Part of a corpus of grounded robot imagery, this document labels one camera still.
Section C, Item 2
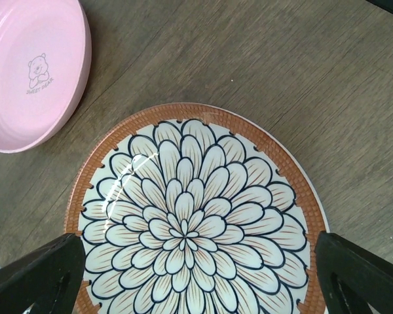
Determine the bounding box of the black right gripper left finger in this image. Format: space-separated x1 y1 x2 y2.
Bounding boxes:
0 233 85 313

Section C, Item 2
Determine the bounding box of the flower pattern brown-rim plate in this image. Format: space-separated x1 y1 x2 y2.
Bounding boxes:
65 103 328 313

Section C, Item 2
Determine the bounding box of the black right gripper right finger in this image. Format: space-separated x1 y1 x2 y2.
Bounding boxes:
314 232 393 313

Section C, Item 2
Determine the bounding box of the pink bear plate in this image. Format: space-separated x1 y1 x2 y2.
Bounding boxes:
0 1 92 153

